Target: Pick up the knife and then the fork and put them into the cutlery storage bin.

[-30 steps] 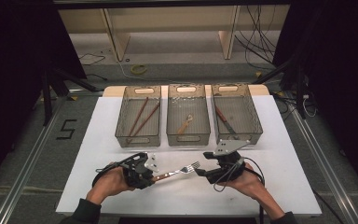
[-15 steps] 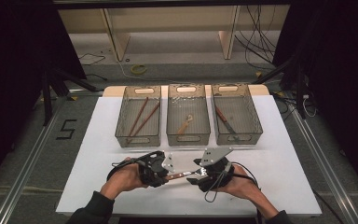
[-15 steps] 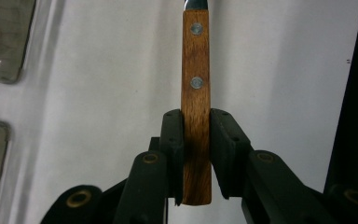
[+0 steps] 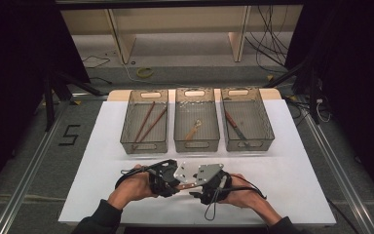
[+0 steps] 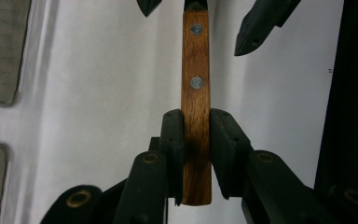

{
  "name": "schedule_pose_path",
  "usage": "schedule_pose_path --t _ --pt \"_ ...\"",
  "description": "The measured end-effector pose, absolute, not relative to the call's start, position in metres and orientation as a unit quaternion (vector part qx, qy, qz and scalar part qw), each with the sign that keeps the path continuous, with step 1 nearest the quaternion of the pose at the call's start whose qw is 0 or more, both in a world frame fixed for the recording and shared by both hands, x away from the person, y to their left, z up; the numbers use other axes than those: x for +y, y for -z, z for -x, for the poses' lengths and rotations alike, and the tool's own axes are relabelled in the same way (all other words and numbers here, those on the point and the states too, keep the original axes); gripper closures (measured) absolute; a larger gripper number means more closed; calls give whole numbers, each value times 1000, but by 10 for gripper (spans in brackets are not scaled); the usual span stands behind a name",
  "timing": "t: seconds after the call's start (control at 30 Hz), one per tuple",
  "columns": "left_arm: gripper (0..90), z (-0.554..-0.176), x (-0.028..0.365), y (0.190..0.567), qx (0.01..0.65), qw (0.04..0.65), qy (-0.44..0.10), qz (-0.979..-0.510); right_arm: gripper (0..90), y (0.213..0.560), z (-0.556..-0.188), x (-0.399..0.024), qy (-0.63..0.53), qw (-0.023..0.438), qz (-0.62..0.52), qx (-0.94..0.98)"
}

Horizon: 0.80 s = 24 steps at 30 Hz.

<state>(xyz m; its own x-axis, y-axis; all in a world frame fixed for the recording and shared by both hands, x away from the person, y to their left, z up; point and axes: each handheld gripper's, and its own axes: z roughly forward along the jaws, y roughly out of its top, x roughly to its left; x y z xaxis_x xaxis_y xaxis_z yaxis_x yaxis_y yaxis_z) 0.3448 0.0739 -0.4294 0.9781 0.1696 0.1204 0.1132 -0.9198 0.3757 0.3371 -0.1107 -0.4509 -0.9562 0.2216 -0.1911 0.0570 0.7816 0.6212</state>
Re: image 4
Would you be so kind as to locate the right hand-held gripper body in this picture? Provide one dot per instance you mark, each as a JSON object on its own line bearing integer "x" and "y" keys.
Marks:
{"x": 216, "y": 188}

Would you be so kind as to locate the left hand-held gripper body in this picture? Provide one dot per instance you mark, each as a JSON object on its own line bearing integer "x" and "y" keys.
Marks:
{"x": 162, "y": 178}

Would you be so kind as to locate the translucent grey plastic bin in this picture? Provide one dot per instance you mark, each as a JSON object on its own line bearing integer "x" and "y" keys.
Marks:
{"x": 204, "y": 107}
{"x": 156, "y": 136}
{"x": 256, "y": 122}

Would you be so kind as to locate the brown wooden chopstick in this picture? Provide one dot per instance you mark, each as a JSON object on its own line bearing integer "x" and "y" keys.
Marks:
{"x": 145, "y": 122}
{"x": 151, "y": 127}

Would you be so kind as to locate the person's right hand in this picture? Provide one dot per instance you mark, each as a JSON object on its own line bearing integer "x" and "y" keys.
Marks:
{"x": 245, "y": 195}

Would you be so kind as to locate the person's left hand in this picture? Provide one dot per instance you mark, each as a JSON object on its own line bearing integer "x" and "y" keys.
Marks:
{"x": 133, "y": 188}

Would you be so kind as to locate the white table mat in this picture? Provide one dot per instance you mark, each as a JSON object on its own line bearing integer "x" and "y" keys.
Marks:
{"x": 272, "y": 169}

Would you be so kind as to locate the yellow tape roll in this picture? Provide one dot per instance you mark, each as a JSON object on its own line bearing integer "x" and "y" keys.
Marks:
{"x": 138, "y": 72}

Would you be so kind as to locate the black tripod stand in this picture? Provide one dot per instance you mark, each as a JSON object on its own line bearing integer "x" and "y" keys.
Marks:
{"x": 313, "y": 97}
{"x": 49, "y": 104}

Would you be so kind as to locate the light wooden desk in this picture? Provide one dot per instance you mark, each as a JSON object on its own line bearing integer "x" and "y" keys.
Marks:
{"x": 175, "y": 19}

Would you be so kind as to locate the black curtain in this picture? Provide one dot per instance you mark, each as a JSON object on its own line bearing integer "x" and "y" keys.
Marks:
{"x": 360, "y": 81}
{"x": 13, "y": 81}

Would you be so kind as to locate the aluminium floor rail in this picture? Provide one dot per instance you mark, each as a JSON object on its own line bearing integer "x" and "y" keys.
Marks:
{"x": 341, "y": 175}
{"x": 29, "y": 172}

